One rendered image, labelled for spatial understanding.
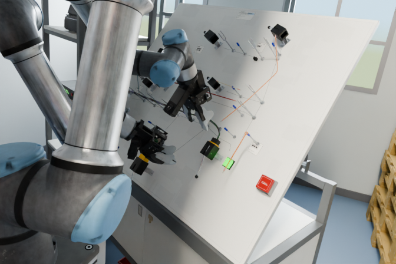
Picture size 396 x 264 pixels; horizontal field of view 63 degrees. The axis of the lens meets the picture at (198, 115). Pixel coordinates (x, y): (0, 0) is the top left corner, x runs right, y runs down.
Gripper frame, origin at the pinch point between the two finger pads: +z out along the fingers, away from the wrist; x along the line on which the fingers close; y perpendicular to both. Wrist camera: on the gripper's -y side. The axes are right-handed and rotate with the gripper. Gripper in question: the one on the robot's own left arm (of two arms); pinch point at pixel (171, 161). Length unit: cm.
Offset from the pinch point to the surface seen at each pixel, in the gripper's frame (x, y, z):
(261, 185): -4.8, 20.1, 24.8
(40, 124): 152, -233, -17
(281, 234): -4, 3, 60
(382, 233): 61, -5, 212
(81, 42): 74, -42, -44
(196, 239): -16.6, -9.7, 23.9
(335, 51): 41, 57, 26
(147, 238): -3, -51, 29
